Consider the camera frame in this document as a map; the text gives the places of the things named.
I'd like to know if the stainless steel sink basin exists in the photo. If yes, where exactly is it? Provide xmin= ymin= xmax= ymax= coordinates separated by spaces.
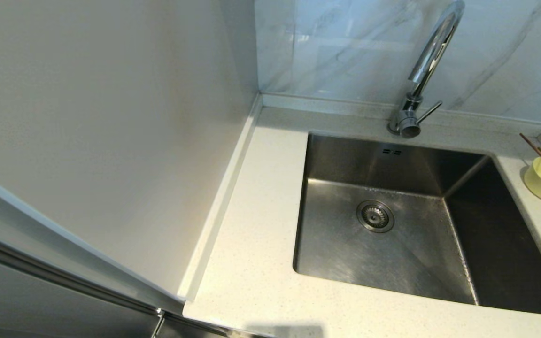
xmin=293 ymin=131 xmax=541 ymax=316

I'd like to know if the white tall side panel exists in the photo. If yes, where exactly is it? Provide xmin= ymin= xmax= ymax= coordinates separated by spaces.
xmin=0 ymin=0 xmax=263 ymax=303

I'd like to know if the chrome faucet lever handle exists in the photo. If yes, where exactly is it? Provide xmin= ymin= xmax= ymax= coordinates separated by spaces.
xmin=417 ymin=101 xmax=443 ymax=125

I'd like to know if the metal appliance handle bar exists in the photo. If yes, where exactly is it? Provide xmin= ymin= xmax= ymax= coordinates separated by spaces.
xmin=0 ymin=227 xmax=165 ymax=338

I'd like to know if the chrome gooseneck kitchen faucet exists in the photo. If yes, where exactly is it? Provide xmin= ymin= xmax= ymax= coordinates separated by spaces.
xmin=388 ymin=0 xmax=466 ymax=139

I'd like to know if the round metal drain strainer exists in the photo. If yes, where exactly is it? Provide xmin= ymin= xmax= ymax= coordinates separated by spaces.
xmin=356 ymin=200 xmax=395 ymax=233

